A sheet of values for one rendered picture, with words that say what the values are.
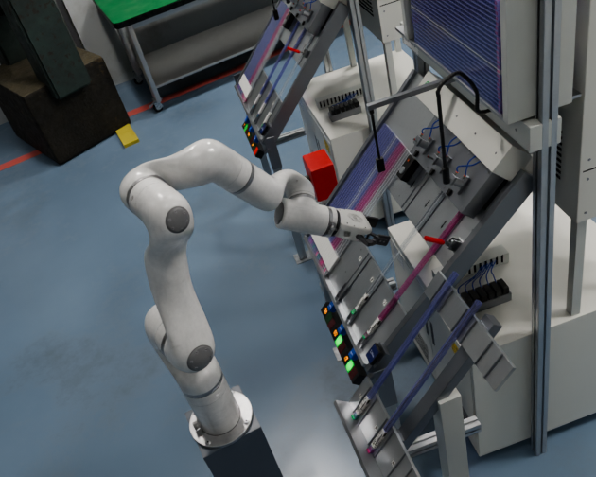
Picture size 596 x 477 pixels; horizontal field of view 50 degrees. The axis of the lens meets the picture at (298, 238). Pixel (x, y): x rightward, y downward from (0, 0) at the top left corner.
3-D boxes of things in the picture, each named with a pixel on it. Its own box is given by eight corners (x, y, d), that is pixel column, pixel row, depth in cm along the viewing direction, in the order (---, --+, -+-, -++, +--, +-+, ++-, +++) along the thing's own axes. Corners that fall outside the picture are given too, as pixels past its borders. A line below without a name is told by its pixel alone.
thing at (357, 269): (376, 366, 189) (367, 364, 188) (314, 238, 241) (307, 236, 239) (413, 320, 182) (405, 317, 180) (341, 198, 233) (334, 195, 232)
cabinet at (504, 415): (479, 467, 233) (470, 357, 195) (405, 333, 288) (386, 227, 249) (642, 404, 238) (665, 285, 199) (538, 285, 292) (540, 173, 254)
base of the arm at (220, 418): (201, 460, 178) (180, 421, 167) (182, 412, 193) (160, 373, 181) (263, 427, 182) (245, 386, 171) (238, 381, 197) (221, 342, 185)
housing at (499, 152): (529, 190, 165) (491, 172, 158) (446, 111, 203) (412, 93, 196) (550, 165, 162) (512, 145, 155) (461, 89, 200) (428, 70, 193)
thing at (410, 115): (457, 274, 176) (444, 269, 173) (374, 159, 227) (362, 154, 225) (535, 176, 163) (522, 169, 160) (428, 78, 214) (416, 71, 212)
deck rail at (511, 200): (383, 376, 189) (366, 372, 186) (380, 371, 191) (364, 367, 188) (541, 181, 161) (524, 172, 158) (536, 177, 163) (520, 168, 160)
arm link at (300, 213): (314, 212, 183) (316, 240, 179) (271, 204, 178) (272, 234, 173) (327, 197, 176) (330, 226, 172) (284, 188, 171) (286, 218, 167)
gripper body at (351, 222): (340, 220, 172) (376, 227, 177) (328, 201, 180) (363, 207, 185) (329, 243, 176) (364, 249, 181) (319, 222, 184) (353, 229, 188)
